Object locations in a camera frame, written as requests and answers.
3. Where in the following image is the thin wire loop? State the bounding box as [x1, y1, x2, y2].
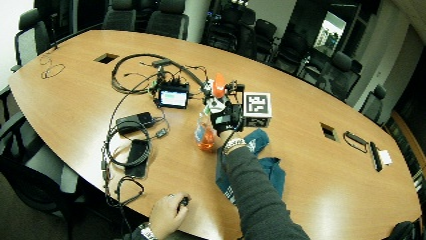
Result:
[39, 54, 66, 80]

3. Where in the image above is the black power adapter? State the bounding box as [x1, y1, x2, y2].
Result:
[114, 111, 156, 135]

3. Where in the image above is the beaded wrist bracelet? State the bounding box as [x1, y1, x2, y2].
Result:
[222, 137, 247, 155]

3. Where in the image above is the wall display screen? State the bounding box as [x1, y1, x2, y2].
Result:
[312, 10, 348, 58]

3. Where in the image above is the thick black cable bundle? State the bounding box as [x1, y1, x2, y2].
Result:
[109, 53, 210, 96]

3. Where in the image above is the small black clicker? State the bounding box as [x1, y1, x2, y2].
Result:
[176, 196, 191, 212]

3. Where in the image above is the clear bottle with orange cap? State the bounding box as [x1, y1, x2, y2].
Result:
[192, 73, 228, 153]

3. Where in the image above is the flat black power bank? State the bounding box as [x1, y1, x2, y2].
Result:
[123, 139, 151, 179]

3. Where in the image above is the black office chair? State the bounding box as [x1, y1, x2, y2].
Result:
[101, 0, 137, 33]
[0, 84, 85, 214]
[9, 8, 50, 73]
[144, 0, 190, 41]
[200, 3, 258, 56]
[383, 219, 423, 240]
[247, 18, 278, 64]
[357, 84, 387, 124]
[270, 31, 311, 76]
[310, 50, 363, 101]

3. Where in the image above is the small screen device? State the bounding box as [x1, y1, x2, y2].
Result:
[155, 83, 191, 110]

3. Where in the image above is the silver wristwatch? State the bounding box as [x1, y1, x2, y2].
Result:
[137, 222, 158, 240]

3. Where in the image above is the white cube with black markers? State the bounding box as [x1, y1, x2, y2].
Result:
[240, 91, 272, 129]

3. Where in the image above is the long black cable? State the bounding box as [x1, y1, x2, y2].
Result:
[99, 74, 171, 209]

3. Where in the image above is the teal cloth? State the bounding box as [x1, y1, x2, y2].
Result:
[214, 128, 287, 201]

